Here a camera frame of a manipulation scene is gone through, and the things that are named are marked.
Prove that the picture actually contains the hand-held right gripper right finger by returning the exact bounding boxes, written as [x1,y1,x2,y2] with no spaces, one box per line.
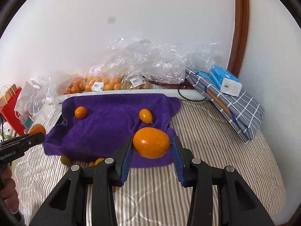
[170,135,275,226]

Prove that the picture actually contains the blue tissue pack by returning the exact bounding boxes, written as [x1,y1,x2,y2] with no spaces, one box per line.
[209,65,242,97]

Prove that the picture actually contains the white plastic bag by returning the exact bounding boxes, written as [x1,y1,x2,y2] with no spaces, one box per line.
[14,81,38,119]

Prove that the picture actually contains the grey checked folded cloth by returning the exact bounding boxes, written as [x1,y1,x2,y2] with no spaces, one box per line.
[185,67,265,144]

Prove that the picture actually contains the large orange mandarin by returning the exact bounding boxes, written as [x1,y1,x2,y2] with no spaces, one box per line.
[133,127,170,159]

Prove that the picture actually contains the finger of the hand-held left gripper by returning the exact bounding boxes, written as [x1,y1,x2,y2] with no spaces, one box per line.
[0,132,46,151]

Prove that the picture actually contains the crumpled clear plastic bag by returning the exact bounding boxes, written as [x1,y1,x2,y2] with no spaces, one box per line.
[108,37,221,85]

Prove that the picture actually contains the small clear plastic bag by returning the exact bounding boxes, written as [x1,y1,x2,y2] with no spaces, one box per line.
[29,75,65,117]

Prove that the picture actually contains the person's left hand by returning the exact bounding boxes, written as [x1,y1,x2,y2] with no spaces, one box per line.
[0,166,20,215]

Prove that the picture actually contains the green white plush toy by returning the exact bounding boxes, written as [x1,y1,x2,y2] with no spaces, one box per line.
[0,120,17,143]

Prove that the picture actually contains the red paper bag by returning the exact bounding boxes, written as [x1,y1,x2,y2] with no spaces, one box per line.
[0,84,30,136]

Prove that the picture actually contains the clear bag of mandarins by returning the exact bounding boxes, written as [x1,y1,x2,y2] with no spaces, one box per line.
[63,59,123,95]

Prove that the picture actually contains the purple towel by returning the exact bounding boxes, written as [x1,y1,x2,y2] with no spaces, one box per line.
[43,93,181,168]

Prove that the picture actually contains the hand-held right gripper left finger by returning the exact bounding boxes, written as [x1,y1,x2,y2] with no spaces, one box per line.
[28,135,134,226]

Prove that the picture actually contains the brown wooden door frame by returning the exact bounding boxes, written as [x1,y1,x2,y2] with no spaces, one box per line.
[227,0,250,77]

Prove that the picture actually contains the black cable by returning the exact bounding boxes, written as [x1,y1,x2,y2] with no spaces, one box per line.
[177,88,207,103]

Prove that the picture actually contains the clear bag of kumquats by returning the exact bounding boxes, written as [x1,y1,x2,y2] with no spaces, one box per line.
[120,72,151,90]

